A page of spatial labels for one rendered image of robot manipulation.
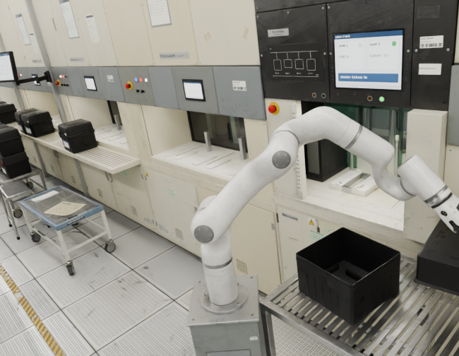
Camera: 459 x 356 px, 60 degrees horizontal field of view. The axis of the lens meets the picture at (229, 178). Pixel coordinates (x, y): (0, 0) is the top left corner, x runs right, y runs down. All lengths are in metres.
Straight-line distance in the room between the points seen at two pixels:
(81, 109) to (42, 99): 1.50
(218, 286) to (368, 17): 1.16
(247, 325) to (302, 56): 1.15
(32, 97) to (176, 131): 3.01
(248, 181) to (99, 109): 3.47
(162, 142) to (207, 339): 1.98
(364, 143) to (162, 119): 2.22
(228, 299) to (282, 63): 1.08
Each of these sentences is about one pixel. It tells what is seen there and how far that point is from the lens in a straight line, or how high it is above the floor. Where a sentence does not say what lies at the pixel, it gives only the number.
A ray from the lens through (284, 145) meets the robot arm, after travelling 1.23.
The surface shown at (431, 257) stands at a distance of 1.38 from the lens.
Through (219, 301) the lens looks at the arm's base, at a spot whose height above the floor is 0.79.
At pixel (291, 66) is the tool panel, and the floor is 1.56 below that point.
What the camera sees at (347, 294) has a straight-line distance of 1.46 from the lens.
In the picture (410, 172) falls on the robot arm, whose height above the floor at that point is 1.28.
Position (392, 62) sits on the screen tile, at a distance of 1.64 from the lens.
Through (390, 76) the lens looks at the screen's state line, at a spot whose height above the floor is 1.52.
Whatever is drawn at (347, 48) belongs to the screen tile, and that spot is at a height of 1.63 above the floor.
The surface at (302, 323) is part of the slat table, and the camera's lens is 1.54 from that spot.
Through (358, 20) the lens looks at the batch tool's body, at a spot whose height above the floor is 1.73.
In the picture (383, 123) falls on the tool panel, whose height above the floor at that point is 1.03.
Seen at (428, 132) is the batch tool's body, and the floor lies 1.33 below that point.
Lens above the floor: 1.82
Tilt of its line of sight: 22 degrees down
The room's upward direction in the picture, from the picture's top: 8 degrees counter-clockwise
